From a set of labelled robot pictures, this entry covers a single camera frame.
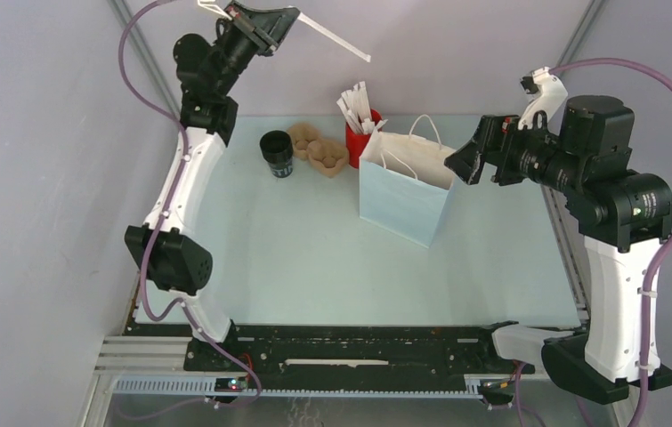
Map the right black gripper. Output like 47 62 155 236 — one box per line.
444 112 585 195

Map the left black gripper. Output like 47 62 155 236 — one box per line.
214 1 300 97

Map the single white stick packet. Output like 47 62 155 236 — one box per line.
297 12 372 63

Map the black paper coffee cup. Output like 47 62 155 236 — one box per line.
259 130 294 178

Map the light blue paper bag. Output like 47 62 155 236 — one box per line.
359 114 455 248

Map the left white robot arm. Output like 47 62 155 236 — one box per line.
125 1 300 371

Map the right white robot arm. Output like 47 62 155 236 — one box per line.
444 67 672 404

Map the brown cardboard cup carrier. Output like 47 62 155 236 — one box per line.
287 122 350 178

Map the red ribbed cup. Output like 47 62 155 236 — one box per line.
344 120 370 169

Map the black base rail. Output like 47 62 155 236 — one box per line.
123 322 585 397

